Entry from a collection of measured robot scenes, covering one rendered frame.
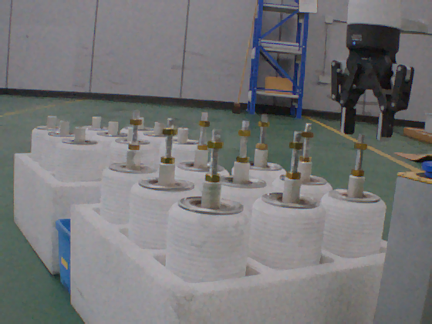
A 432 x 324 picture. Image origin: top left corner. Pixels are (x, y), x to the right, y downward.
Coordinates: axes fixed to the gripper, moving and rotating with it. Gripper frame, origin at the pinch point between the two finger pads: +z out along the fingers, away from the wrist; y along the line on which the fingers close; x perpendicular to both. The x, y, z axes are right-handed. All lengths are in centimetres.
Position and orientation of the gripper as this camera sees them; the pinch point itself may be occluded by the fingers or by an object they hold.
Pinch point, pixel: (365, 128)
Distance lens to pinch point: 77.2
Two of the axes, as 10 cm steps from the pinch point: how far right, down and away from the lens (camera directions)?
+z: -0.8, 9.8, 1.6
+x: 8.4, -0.2, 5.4
